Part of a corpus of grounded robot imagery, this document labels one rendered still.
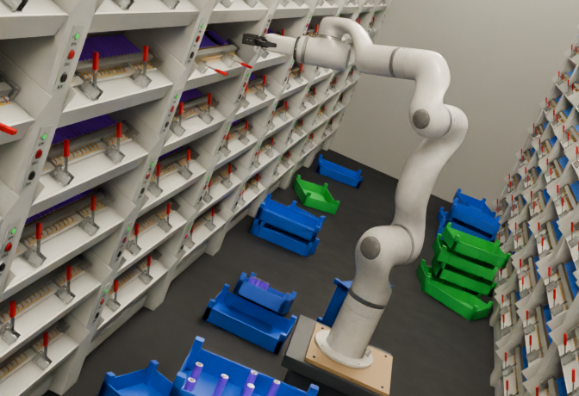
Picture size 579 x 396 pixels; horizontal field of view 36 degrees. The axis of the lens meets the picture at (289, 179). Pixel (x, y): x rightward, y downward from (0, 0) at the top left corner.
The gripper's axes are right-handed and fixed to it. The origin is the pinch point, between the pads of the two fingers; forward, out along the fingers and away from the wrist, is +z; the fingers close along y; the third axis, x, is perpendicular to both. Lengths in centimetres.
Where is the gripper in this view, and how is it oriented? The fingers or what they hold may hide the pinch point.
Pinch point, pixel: (250, 39)
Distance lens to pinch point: 281.0
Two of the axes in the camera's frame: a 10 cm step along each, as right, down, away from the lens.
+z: -9.6, -2.1, 1.7
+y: -2.1, 1.9, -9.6
